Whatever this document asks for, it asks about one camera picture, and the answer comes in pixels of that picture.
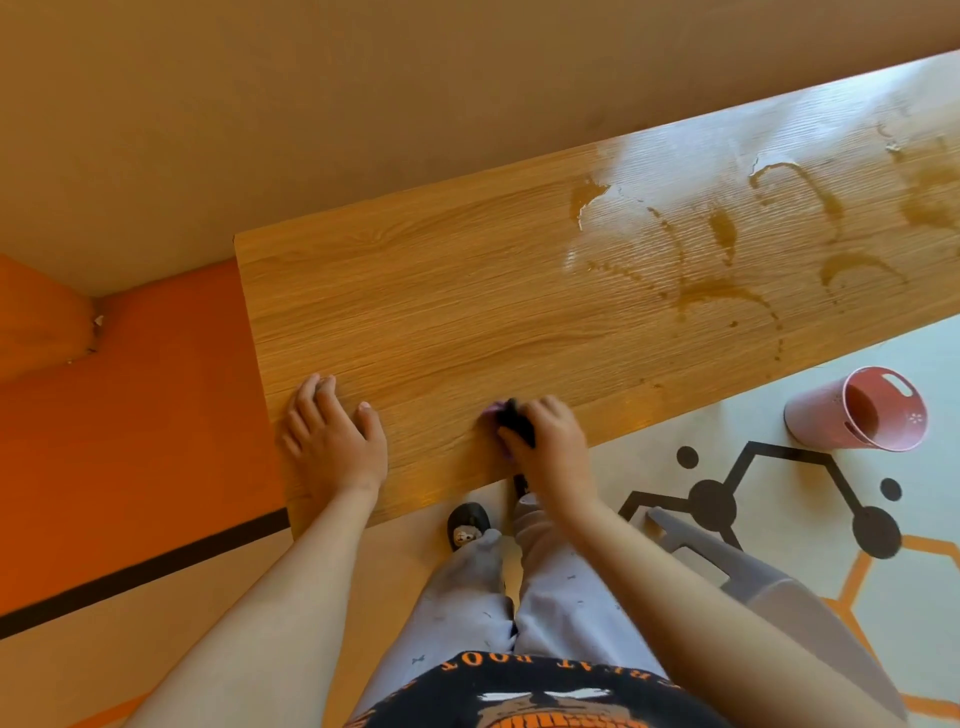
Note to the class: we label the person's left hand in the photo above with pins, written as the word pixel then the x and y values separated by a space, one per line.
pixel 334 450

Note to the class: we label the person's right hand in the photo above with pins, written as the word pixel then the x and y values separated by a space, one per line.
pixel 555 457

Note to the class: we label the purple cleaning cloth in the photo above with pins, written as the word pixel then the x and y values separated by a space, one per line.
pixel 510 416

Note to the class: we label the person's right forearm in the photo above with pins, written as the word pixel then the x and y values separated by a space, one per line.
pixel 720 622

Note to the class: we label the person's left forearm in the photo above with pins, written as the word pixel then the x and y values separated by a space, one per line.
pixel 262 622

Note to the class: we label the black plush-trimmed slipper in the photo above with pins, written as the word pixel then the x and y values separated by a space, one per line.
pixel 519 486
pixel 466 525

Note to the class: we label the wooden table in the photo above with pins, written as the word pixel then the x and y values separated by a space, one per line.
pixel 562 300

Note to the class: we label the black orange printed t-shirt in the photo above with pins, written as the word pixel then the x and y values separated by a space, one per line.
pixel 540 694

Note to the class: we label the pink plastic bucket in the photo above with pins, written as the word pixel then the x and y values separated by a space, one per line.
pixel 825 416

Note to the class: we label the grey chair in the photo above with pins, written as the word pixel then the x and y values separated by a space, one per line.
pixel 787 607

